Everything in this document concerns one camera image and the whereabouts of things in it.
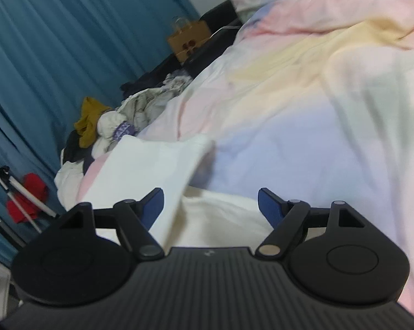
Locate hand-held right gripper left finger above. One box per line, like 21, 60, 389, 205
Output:
57, 188, 165, 260

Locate white pants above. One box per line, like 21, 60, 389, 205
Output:
104, 134, 274, 248

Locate black sofa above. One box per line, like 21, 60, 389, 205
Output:
184, 0, 244, 77

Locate grey jacket with purple label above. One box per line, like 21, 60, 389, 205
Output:
96, 76, 194, 145

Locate pastel tie-dye bed sheet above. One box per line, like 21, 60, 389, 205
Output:
77, 0, 414, 320

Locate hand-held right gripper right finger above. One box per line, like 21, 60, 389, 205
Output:
255, 188, 367, 258

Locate garment steamer stand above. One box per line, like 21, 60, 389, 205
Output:
0, 164, 61, 234

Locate mustard yellow garment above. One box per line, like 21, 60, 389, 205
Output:
74, 97, 114, 148

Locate black garment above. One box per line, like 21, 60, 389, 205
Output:
62, 130, 102, 177

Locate brown paper bag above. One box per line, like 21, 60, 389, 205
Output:
167, 17, 213, 63

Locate red cloth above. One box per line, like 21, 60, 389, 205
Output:
6, 174, 50, 225

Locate white cable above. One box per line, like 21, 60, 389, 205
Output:
210, 20, 242, 37

